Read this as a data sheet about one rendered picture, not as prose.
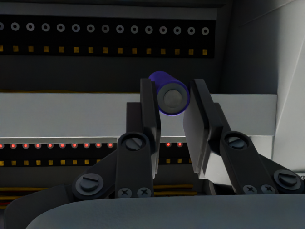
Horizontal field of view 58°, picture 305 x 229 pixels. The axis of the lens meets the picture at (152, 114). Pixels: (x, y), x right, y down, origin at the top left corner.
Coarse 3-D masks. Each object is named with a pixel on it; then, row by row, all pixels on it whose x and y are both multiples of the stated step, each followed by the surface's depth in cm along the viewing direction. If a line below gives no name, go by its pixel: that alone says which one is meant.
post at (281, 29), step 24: (264, 24) 32; (288, 24) 27; (240, 48) 39; (264, 48) 32; (288, 48) 27; (240, 72) 39; (264, 72) 32; (288, 72) 27; (288, 96) 27; (288, 120) 29; (288, 144) 30; (288, 168) 32
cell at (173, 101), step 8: (160, 72) 18; (152, 80) 17; (160, 80) 15; (168, 80) 14; (176, 80) 14; (160, 88) 14; (168, 88) 14; (176, 88) 14; (184, 88) 14; (160, 96) 14; (168, 96) 13; (176, 96) 14; (184, 96) 14; (160, 104) 14; (168, 104) 14; (176, 104) 14; (184, 104) 14; (168, 112) 14; (176, 112) 14
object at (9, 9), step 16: (240, 0) 38; (256, 0) 33; (272, 0) 30; (288, 0) 27; (64, 16) 38; (80, 16) 38; (96, 16) 38; (112, 16) 38; (128, 16) 38; (144, 16) 39; (160, 16) 39; (176, 16) 39; (192, 16) 39; (208, 16) 39; (240, 16) 38; (256, 16) 33
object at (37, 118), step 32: (0, 96) 27; (32, 96) 27; (64, 96) 27; (96, 96) 28; (128, 96) 28; (224, 96) 29; (256, 96) 29; (0, 128) 27; (32, 128) 28; (64, 128) 28; (96, 128) 28; (256, 128) 29; (0, 160) 47; (32, 160) 47; (64, 160) 48; (96, 160) 48; (160, 160) 49
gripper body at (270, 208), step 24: (48, 216) 7; (72, 216) 7; (96, 216) 7; (120, 216) 7; (144, 216) 7; (168, 216) 7; (192, 216) 7; (216, 216) 7; (240, 216) 7; (264, 216) 7; (288, 216) 7
